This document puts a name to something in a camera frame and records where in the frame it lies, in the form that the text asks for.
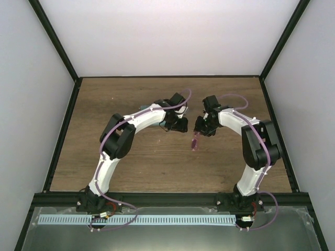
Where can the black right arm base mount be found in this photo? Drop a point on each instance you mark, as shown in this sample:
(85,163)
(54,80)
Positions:
(233,203)

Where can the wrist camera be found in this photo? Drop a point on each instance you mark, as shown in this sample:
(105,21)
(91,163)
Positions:
(176,100)
(210,104)

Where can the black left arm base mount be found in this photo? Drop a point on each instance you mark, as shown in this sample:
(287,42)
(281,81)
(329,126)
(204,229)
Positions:
(91,203)

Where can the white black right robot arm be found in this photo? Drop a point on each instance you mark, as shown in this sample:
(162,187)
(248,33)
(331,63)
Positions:
(261,148)

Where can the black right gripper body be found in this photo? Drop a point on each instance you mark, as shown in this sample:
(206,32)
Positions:
(206,127)

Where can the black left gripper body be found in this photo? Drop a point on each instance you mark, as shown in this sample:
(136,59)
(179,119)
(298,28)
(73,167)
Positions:
(174,124)

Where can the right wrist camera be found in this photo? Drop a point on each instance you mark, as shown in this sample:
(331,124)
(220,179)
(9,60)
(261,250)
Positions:
(210,104)

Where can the pink transparent sunglasses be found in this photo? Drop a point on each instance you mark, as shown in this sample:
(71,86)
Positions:
(195,141)

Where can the blue-grey glasses case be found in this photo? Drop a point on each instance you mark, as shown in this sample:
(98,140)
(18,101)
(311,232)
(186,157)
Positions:
(146,107)

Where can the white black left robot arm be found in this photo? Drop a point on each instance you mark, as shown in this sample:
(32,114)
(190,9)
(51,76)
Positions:
(117,138)

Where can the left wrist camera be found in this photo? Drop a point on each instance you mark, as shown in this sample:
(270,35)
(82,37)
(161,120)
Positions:
(176,100)

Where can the black aluminium frame rail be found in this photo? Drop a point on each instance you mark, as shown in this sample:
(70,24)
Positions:
(70,199)

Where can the light blue slotted cable duct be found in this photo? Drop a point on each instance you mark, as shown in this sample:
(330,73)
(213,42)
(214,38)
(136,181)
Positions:
(116,220)

